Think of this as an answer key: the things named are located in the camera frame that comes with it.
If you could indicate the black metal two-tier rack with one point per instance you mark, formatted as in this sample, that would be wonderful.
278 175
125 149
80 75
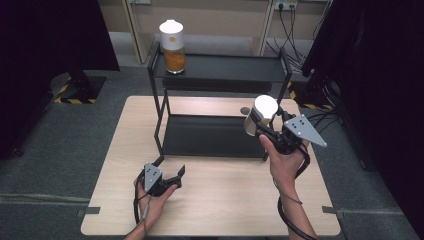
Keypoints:
213 135

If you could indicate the person's left hand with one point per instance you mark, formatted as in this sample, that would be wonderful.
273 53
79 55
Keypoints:
151 206

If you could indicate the white-lidded jar with pale contents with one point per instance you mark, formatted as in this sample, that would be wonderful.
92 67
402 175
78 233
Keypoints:
265 106

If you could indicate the round dark table grommet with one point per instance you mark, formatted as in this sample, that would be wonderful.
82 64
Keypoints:
244 110

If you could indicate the black curtain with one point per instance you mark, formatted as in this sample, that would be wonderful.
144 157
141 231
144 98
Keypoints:
383 83
40 50

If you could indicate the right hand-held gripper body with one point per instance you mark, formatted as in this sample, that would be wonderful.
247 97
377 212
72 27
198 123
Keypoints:
303 130

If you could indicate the white-lidded jar with orange contents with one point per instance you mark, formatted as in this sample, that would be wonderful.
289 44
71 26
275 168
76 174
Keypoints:
173 50

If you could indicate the stand base with striped tape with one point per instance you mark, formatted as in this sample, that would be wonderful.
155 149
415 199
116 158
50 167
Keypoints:
81 88
308 95

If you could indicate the beige partition panels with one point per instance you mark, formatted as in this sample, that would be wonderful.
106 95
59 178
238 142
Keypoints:
216 20

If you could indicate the grey tape strip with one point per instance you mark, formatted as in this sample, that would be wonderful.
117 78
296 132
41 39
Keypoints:
330 210
89 210

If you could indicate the person's right hand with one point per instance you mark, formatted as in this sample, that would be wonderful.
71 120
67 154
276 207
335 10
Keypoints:
285 166

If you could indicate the wall power socket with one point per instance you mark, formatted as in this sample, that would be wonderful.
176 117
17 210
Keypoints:
285 4

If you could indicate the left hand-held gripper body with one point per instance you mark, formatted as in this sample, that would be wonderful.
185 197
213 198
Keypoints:
152 178

